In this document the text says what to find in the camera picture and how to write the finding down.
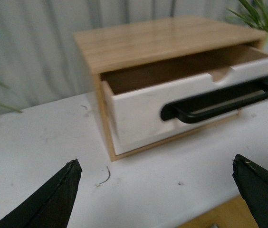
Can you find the green plant right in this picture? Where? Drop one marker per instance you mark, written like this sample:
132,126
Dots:
254,14

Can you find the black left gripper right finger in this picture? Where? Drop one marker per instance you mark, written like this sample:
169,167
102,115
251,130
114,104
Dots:
252,182

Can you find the white drawer with black handle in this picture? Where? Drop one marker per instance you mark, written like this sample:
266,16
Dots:
150,103

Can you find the wooden drawer cabinet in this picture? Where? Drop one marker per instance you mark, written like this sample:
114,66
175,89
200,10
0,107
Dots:
130,45

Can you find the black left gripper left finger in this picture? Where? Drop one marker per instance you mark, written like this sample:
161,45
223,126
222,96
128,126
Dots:
51,205

